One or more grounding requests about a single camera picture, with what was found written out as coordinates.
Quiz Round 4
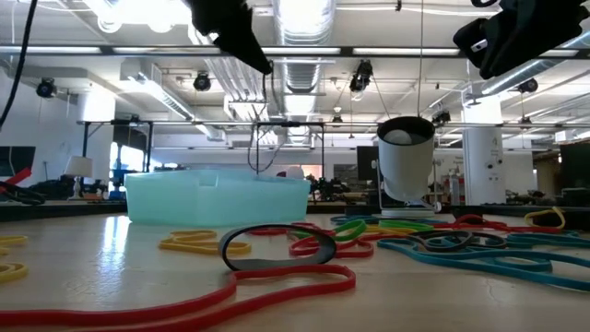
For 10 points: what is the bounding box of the black overhead crossbeam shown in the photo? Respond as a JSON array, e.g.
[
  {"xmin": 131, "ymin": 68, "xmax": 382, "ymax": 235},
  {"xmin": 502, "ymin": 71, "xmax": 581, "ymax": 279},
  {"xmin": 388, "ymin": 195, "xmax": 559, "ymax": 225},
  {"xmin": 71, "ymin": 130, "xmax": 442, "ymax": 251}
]
[{"xmin": 0, "ymin": 43, "xmax": 590, "ymax": 60}]

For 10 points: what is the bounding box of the white shade table lamp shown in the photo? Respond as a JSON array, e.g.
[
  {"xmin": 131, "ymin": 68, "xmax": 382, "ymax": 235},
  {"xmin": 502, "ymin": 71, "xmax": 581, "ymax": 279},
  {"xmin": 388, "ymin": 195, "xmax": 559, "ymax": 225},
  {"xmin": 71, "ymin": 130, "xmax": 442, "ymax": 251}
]
[{"xmin": 64, "ymin": 155, "xmax": 94, "ymax": 200}]

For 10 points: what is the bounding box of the white round column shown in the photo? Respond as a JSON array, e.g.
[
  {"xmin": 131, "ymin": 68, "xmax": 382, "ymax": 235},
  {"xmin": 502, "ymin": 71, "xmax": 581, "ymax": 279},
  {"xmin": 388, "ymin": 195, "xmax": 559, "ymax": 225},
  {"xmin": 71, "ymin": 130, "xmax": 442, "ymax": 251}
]
[{"xmin": 462, "ymin": 94, "xmax": 506, "ymax": 207}]

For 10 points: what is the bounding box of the silver ventilation duct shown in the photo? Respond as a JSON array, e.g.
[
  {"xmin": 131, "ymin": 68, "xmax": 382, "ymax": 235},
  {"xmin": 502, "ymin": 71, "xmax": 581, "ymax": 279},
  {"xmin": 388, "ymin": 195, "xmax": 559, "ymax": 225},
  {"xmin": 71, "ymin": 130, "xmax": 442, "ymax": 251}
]
[{"xmin": 271, "ymin": 0, "xmax": 337, "ymax": 144}]

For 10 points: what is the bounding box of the red tag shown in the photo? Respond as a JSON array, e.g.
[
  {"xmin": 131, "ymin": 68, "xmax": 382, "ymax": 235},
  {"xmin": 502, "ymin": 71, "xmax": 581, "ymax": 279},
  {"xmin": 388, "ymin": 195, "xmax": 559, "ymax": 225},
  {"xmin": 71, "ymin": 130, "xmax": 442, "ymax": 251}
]
[{"xmin": 0, "ymin": 166, "xmax": 33, "ymax": 189}]

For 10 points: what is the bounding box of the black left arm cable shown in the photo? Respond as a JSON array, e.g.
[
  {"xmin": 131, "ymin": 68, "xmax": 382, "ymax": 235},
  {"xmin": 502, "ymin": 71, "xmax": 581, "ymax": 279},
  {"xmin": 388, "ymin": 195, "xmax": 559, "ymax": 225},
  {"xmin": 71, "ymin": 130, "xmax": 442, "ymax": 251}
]
[{"xmin": 0, "ymin": 0, "xmax": 39, "ymax": 130}]

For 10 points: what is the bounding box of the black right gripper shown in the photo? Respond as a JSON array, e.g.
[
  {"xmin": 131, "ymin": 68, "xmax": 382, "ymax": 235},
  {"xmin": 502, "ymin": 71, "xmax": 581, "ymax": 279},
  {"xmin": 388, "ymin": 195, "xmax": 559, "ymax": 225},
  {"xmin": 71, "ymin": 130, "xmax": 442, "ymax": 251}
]
[{"xmin": 453, "ymin": 0, "xmax": 590, "ymax": 80}]

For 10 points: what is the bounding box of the black monitor screen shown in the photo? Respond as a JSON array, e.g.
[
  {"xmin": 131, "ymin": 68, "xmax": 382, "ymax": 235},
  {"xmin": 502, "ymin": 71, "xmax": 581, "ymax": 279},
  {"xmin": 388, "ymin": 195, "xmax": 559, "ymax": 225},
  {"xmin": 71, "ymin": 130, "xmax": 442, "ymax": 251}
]
[
  {"xmin": 0, "ymin": 146, "xmax": 37, "ymax": 179},
  {"xmin": 558, "ymin": 141, "xmax": 590, "ymax": 207},
  {"xmin": 357, "ymin": 146, "xmax": 380, "ymax": 184}
]

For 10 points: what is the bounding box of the black metal rack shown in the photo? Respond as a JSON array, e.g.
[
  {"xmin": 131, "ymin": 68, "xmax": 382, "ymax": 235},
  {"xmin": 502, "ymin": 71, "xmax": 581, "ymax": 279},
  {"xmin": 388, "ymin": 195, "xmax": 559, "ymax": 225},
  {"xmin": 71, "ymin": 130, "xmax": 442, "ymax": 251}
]
[{"xmin": 77, "ymin": 118, "xmax": 154, "ymax": 174}]

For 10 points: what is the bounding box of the blue rubber band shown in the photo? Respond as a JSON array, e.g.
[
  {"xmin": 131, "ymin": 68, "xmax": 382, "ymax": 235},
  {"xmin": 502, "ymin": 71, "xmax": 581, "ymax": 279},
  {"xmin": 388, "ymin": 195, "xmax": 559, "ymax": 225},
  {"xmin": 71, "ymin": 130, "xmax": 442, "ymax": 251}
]
[
  {"xmin": 505, "ymin": 229, "xmax": 590, "ymax": 251},
  {"xmin": 329, "ymin": 214, "xmax": 386, "ymax": 226},
  {"xmin": 376, "ymin": 236, "xmax": 590, "ymax": 293}
]

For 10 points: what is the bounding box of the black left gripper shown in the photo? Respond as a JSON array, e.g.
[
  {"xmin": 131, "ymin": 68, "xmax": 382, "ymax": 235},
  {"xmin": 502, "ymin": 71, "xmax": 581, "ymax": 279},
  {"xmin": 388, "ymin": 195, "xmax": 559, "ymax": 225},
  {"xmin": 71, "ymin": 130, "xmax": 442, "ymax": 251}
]
[{"xmin": 183, "ymin": 0, "xmax": 274, "ymax": 76}]

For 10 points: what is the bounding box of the red rubber band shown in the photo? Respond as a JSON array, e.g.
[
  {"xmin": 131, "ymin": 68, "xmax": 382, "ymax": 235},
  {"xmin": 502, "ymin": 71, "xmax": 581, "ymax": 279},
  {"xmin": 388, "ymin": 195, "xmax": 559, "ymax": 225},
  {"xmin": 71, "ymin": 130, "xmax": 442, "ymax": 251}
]
[
  {"xmin": 431, "ymin": 213, "xmax": 564, "ymax": 235},
  {"xmin": 247, "ymin": 221, "xmax": 324, "ymax": 237},
  {"xmin": 0, "ymin": 264, "xmax": 358, "ymax": 332},
  {"xmin": 289, "ymin": 233, "xmax": 375, "ymax": 259}
]

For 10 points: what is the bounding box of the wide black rubber band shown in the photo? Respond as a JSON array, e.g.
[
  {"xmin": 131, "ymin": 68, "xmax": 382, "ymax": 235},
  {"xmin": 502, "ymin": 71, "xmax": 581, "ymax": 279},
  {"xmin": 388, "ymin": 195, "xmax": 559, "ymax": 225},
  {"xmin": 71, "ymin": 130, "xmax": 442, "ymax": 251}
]
[{"xmin": 218, "ymin": 223, "xmax": 338, "ymax": 272}]

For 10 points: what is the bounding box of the black metal table frame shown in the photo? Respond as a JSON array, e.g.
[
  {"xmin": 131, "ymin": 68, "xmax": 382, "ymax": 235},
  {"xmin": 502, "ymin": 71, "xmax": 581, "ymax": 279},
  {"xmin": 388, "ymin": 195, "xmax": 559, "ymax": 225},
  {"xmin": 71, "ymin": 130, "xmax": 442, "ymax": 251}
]
[{"xmin": 0, "ymin": 200, "xmax": 590, "ymax": 223}]

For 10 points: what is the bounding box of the dark grey rubber band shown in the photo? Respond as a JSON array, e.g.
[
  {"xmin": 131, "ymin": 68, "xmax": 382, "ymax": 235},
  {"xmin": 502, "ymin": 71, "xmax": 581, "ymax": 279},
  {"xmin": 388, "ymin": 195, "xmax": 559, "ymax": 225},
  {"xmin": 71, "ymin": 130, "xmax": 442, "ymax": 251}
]
[{"xmin": 407, "ymin": 229, "xmax": 509, "ymax": 254}]

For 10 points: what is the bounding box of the green rubber band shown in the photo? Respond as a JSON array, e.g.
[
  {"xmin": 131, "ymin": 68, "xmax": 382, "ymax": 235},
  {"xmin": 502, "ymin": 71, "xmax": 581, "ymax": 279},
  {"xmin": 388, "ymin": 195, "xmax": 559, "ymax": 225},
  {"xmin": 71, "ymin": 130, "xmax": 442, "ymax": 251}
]
[
  {"xmin": 377, "ymin": 219, "xmax": 435, "ymax": 231},
  {"xmin": 294, "ymin": 218, "xmax": 369, "ymax": 243}
]

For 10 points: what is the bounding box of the translucent green plastic bin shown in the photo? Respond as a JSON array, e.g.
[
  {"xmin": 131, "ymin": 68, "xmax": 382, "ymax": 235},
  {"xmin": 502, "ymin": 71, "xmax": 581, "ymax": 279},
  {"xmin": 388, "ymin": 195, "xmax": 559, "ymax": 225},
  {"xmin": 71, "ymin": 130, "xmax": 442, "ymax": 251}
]
[{"xmin": 124, "ymin": 168, "xmax": 312, "ymax": 227}]

